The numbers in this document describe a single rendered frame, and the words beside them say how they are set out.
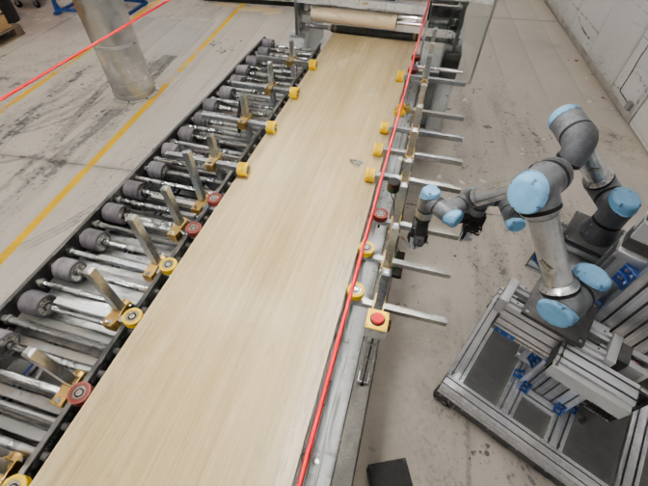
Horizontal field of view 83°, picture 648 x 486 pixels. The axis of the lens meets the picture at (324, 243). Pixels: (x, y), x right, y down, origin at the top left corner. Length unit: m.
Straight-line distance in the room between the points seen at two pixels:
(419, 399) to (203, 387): 1.38
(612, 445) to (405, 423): 1.02
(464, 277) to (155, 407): 2.24
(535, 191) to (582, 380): 0.77
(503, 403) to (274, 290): 1.39
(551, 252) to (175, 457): 1.36
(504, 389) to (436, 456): 0.52
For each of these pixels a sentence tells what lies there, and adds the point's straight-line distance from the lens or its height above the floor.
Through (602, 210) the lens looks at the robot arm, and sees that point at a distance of 1.93.
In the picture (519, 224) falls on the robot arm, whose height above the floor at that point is 1.14.
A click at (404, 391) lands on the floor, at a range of 2.43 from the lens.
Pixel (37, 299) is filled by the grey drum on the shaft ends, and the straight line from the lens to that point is 2.07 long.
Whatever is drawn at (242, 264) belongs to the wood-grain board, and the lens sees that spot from 1.74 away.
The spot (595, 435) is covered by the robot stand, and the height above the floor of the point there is 0.21.
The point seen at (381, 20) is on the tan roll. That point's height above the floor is 1.06.
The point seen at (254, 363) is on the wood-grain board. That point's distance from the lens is 1.49.
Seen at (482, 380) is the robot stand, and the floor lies 0.21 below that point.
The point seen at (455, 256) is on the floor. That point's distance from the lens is 3.06.
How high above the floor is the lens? 2.26
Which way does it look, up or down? 50 degrees down
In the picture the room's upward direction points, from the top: 1 degrees clockwise
